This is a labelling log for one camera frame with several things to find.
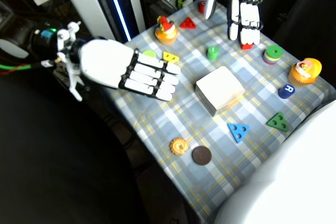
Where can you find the green cylinder block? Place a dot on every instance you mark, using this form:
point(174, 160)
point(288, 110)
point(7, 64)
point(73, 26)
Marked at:
point(212, 53)

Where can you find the red cylinder block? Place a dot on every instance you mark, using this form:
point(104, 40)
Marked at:
point(201, 7)

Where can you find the white paper box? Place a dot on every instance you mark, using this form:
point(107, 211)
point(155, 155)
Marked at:
point(220, 85)

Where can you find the blue round R block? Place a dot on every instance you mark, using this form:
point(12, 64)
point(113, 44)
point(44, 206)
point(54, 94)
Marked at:
point(286, 91)

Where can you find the green round disc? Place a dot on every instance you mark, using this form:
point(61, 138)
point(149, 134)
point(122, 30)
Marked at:
point(150, 53)

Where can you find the small white charger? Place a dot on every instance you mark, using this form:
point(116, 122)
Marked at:
point(188, 1)

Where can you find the red rectangular block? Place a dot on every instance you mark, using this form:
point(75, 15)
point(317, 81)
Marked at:
point(246, 47)

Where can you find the green plug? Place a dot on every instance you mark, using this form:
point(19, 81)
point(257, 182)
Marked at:
point(180, 2)

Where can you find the red triangle block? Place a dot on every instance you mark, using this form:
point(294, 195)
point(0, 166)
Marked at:
point(188, 23)

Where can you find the yellow triangle block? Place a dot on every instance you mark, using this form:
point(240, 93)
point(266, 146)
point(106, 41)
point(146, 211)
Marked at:
point(170, 57)

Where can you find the toy cupcake with strawberry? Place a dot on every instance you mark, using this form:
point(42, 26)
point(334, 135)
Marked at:
point(166, 33)

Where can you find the stacked colour rings toy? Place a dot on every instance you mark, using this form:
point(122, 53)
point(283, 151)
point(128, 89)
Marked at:
point(272, 54)

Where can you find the white power strip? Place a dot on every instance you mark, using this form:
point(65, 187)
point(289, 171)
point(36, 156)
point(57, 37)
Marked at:
point(169, 0)

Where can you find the blue plaid tablecloth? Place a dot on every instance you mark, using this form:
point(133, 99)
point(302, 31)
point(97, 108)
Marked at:
point(183, 119)

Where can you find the toy cupcake with yellow cream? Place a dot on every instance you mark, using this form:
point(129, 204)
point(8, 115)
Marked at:
point(304, 73)

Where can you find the flower-shaped toy biscuit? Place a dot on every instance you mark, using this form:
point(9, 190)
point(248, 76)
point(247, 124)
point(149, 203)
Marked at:
point(179, 146)

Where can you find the round chocolate toy biscuit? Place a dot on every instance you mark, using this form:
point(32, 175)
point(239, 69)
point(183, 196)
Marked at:
point(201, 155)

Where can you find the green triangle block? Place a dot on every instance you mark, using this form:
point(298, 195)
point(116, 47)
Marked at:
point(278, 123)

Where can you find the blue triangle block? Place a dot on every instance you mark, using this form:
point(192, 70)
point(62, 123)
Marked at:
point(237, 130)

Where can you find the white rounded robot shell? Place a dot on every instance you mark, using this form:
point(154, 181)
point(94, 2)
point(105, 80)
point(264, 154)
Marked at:
point(288, 182)

